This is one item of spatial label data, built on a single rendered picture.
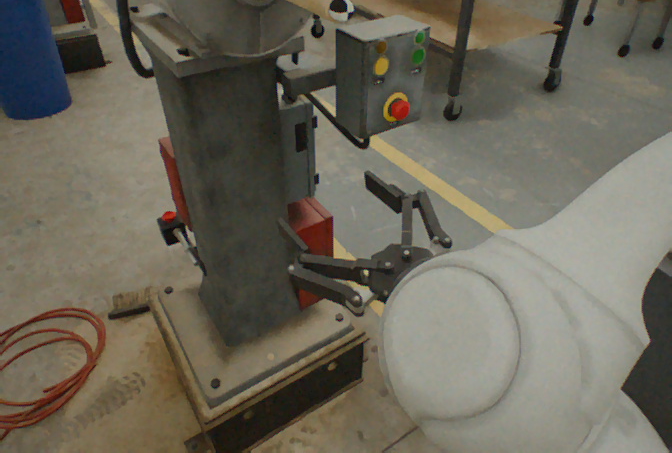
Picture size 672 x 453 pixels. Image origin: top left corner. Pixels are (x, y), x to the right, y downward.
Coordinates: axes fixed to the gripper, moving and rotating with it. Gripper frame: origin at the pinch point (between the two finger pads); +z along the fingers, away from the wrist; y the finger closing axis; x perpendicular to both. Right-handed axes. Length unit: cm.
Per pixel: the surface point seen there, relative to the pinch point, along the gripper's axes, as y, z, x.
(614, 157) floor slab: 206, 63, -137
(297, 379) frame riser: -7, 27, -80
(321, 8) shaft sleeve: 7.0, 6.9, 21.5
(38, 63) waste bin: -32, 288, -65
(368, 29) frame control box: 29.8, 31.2, 4.8
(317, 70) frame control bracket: 20.7, 36.9, -1.9
